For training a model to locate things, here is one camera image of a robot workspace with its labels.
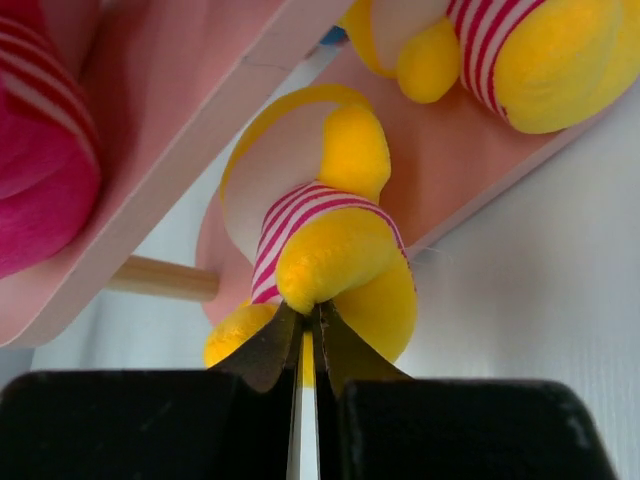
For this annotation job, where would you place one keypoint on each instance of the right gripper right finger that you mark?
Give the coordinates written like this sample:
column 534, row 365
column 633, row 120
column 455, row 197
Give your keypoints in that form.
column 376, row 422

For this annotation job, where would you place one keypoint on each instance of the yellow plush toy under shelf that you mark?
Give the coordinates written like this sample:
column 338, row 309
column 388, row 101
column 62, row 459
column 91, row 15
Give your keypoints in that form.
column 541, row 65

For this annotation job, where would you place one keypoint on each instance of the yellow plush toy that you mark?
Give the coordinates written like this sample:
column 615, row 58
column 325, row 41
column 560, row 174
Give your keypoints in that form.
column 300, row 199
column 541, row 65

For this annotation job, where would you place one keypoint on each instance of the pink three-tier shelf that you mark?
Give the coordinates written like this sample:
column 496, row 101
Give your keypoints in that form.
column 169, row 83

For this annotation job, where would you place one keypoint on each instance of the pink white panda plush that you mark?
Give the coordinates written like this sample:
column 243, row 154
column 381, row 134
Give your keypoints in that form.
column 50, row 174

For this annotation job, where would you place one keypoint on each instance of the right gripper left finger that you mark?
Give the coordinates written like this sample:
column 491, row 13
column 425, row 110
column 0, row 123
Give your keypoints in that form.
column 236, row 420

